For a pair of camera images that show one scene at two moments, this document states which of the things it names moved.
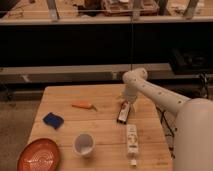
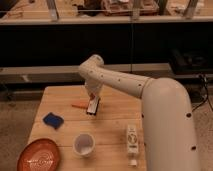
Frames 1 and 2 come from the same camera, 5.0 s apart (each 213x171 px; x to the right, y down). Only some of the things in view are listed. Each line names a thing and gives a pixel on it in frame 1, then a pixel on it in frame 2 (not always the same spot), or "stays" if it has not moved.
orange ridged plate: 40,154 stays
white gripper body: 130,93 -> 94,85
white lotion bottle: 132,143 stays
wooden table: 94,128 stays
